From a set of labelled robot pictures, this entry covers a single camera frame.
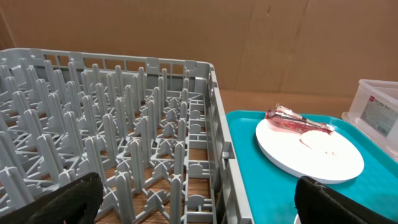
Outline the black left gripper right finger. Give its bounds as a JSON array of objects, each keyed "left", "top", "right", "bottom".
[{"left": 294, "top": 176, "right": 397, "bottom": 224}]

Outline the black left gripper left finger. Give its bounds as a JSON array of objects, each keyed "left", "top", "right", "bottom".
[{"left": 1, "top": 172, "right": 103, "bottom": 224}]

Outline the grey bowl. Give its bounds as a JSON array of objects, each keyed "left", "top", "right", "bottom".
[{"left": 294, "top": 215, "right": 301, "bottom": 224}]

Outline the large white round plate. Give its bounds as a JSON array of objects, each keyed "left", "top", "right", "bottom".
[{"left": 255, "top": 119, "right": 364, "bottom": 184}]

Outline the red foil snack wrapper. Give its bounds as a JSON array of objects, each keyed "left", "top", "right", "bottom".
[{"left": 265, "top": 104, "right": 335, "bottom": 134}]

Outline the white napkin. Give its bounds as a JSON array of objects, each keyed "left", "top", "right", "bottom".
[{"left": 300, "top": 131, "right": 338, "bottom": 156}]

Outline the teal plastic tray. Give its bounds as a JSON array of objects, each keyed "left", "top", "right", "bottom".
[{"left": 226, "top": 110, "right": 397, "bottom": 223}]

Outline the grey plastic dish rack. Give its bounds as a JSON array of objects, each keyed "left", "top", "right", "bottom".
[{"left": 1, "top": 49, "right": 253, "bottom": 223}]

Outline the clear plastic storage bin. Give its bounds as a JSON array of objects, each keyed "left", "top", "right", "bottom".
[{"left": 341, "top": 79, "right": 397, "bottom": 161}]

